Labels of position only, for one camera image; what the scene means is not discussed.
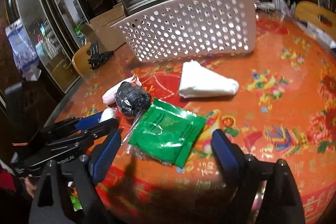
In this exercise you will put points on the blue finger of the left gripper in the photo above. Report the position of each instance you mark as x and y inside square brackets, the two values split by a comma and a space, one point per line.
[74, 124]
[94, 132]

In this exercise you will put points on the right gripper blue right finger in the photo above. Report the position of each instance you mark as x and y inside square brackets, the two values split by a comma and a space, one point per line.
[230, 156]

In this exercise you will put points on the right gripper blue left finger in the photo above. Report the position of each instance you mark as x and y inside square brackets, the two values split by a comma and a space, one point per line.
[103, 155]

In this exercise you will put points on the small white pack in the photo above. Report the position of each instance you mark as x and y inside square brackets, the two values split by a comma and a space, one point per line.
[107, 114]

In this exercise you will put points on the black mesh scrubber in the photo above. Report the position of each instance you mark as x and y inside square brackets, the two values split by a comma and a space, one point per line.
[130, 100]

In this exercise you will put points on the green foil pouch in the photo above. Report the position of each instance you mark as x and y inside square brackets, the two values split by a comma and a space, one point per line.
[167, 132]

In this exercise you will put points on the person's left hand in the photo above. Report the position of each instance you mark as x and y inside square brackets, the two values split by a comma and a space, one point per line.
[31, 185]

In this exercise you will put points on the clear plastic bag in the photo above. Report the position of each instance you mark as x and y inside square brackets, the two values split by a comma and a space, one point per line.
[130, 149]

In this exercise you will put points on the white pink roll pack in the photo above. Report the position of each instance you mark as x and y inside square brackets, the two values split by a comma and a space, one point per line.
[109, 97]

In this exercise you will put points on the left wooden chair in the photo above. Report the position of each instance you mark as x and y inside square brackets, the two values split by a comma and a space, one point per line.
[80, 59]

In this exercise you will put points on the wooden chair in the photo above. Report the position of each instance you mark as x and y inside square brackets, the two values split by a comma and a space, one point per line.
[316, 15]
[80, 59]

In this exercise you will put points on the black phone stand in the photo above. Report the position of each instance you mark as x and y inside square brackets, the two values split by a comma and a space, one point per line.
[98, 59]

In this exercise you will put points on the red floral tablecloth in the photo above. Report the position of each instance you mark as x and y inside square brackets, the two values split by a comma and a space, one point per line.
[285, 108]

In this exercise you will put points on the blue white poster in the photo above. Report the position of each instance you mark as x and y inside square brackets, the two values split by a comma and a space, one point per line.
[25, 56]

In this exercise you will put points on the white folded tissue cone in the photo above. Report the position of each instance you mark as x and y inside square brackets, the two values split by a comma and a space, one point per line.
[199, 82]

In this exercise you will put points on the cardboard box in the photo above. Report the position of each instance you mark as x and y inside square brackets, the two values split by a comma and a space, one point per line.
[100, 30]

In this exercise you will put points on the white perforated plastic basket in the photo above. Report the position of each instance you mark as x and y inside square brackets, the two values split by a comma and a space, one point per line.
[181, 28]

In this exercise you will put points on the right wooden chair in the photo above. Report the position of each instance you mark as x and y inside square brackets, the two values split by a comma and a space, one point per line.
[316, 15]

